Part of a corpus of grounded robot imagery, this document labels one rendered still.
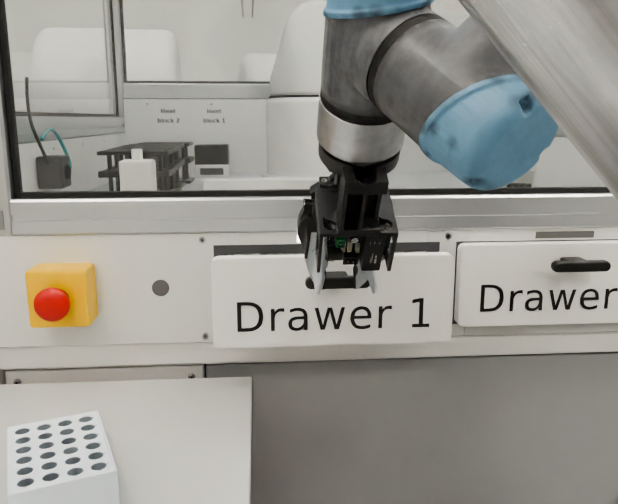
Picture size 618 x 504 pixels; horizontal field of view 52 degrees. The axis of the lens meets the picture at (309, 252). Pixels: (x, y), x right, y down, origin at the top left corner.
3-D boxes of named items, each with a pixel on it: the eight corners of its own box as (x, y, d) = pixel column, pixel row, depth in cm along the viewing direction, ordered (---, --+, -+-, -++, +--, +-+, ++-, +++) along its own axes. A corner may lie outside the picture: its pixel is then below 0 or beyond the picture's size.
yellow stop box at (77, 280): (88, 329, 76) (84, 271, 74) (27, 331, 75) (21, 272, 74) (99, 316, 81) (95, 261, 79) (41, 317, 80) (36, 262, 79)
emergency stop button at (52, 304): (68, 323, 73) (66, 289, 72) (33, 323, 73) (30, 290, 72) (76, 315, 76) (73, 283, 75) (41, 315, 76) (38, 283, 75)
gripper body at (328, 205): (313, 277, 60) (320, 179, 51) (307, 214, 65) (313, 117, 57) (392, 276, 60) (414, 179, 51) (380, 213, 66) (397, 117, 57)
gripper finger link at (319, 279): (298, 319, 67) (315, 261, 61) (295, 277, 71) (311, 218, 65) (326, 321, 68) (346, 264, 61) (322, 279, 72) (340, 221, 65)
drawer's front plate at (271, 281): (451, 342, 78) (455, 254, 75) (213, 348, 75) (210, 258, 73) (447, 337, 79) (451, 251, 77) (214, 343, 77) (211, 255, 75)
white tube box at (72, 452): (120, 510, 54) (117, 470, 53) (12, 538, 50) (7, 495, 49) (100, 444, 65) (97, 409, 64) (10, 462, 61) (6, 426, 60)
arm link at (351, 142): (315, 73, 54) (410, 73, 54) (313, 118, 57) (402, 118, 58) (322, 125, 49) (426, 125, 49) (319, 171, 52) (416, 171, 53)
